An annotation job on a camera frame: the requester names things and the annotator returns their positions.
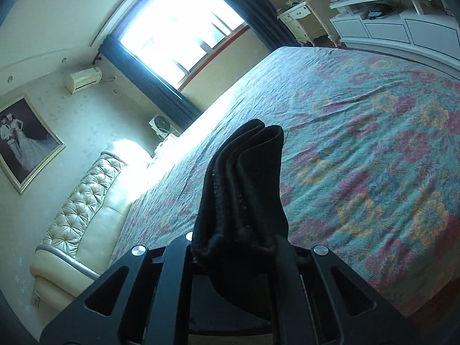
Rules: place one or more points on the framed black-and-white photo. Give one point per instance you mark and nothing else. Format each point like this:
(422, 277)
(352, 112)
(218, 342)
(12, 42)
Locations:
(25, 140)

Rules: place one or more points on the white TV stand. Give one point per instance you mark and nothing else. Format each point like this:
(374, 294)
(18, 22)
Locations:
(395, 28)

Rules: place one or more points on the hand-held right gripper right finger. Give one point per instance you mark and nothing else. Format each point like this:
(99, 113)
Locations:
(284, 258)

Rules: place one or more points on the black pants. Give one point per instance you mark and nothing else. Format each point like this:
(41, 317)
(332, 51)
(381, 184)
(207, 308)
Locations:
(244, 187)

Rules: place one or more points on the white nightstand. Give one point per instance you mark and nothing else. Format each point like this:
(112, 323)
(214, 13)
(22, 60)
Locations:
(165, 145)

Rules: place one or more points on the small white fan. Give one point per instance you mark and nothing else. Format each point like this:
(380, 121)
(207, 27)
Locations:
(160, 125)

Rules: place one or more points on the dark blue curtain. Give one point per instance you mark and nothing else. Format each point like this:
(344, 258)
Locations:
(143, 75)
(258, 10)

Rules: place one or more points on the floral bedspread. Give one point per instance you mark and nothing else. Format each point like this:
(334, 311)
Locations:
(359, 133)

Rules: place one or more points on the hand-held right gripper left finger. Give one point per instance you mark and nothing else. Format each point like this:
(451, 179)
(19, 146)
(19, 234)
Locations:
(176, 258)

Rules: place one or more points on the white wall air conditioner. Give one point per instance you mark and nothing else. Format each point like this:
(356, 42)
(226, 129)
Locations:
(83, 79)

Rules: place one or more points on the small black device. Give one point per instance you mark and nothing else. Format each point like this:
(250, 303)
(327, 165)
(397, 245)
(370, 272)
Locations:
(376, 13)

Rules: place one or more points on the window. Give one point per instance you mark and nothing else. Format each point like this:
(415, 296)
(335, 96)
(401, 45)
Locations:
(179, 25)

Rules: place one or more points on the cream tufted headboard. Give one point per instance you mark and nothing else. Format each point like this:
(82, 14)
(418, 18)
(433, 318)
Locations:
(86, 215)

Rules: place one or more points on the white dressing table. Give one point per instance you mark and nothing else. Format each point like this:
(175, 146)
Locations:
(305, 10)

